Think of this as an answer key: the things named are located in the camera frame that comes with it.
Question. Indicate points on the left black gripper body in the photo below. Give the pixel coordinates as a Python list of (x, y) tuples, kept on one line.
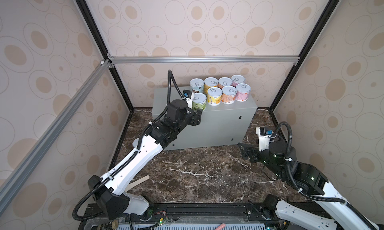
[(189, 118)]

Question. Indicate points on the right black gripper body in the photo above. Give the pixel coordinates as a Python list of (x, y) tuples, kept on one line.
[(264, 158)]

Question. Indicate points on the green label can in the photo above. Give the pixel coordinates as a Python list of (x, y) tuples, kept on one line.
[(199, 101)]

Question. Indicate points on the teal can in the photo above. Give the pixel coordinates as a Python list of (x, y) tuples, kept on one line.
[(197, 85)]

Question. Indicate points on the yellow label can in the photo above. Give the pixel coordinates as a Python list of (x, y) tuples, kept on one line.
[(210, 82)]

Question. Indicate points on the brown orange label can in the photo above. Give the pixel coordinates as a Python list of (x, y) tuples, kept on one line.
[(228, 95)]

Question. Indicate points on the orange pink label can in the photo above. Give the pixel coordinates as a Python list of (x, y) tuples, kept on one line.
[(224, 81)]

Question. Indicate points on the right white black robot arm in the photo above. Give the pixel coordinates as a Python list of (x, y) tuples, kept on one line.
[(309, 182)]

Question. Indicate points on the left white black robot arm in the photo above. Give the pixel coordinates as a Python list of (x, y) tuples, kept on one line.
[(109, 190)]

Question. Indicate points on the grey metal cabinet box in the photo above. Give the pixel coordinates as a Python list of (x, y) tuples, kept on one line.
[(224, 124)]

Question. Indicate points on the pink pen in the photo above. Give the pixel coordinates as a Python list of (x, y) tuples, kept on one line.
[(220, 227)]

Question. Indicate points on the wooden spatula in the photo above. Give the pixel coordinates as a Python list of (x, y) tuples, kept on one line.
[(137, 182)]

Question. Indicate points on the brass cylinder on base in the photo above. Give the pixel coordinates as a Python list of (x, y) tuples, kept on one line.
[(113, 225)]

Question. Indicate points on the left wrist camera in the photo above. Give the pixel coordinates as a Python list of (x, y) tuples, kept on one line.
[(188, 97)]

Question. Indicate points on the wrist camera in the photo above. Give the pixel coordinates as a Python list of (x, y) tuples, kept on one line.
[(264, 135), (188, 97)]

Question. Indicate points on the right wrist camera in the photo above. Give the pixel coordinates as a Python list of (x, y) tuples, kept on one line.
[(264, 135)]

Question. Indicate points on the horizontal aluminium rail back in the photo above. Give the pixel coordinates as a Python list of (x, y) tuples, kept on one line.
[(205, 59)]

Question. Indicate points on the diagonal aluminium rail left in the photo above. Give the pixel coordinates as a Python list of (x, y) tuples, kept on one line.
[(23, 171)]

